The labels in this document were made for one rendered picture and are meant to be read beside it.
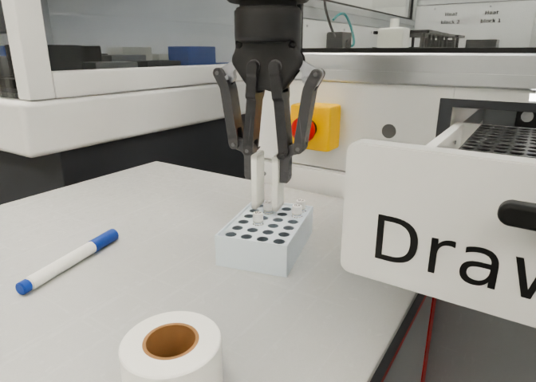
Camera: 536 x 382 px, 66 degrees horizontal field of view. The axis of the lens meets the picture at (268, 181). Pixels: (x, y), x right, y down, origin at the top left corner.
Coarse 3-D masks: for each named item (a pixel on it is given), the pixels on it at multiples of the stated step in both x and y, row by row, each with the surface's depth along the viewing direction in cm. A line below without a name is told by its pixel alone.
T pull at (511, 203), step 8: (512, 200) 24; (504, 208) 23; (512, 208) 23; (520, 208) 23; (528, 208) 23; (504, 216) 23; (512, 216) 23; (520, 216) 23; (528, 216) 23; (512, 224) 23; (520, 224) 23; (528, 224) 23
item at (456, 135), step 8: (448, 128) 55; (456, 128) 55; (464, 128) 59; (472, 128) 58; (440, 136) 50; (448, 136) 50; (456, 136) 56; (464, 136) 59; (432, 144) 46; (440, 144) 47; (448, 144) 51; (456, 144) 57
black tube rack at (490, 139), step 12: (480, 132) 50; (492, 132) 49; (504, 132) 50; (516, 132) 49; (528, 132) 49; (468, 144) 44; (480, 144) 43; (492, 144) 43; (504, 144) 43; (516, 144) 43; (528, 144) 43; (528, 156) 38
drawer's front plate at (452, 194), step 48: (384, 144) 30; (384, 192) 31; (432, 192) 29; (480, 192) 27; (528, 192) 26; (384, 240) 32; (480, 240) 28; (528, 240) 26; (432, 288) 30; (480, 288) 29; (528, 288) 27
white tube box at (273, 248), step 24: (240, 216) 52; (264, 216) 52; (288, 216) 52; (312, 216) 54; (216, 240) 46; (240, 240) 45; (264, 240) 46; (288, 240) 45; (216, 264) 47; (240, 264) 46; (264, 264) 45; (288, 264) 44
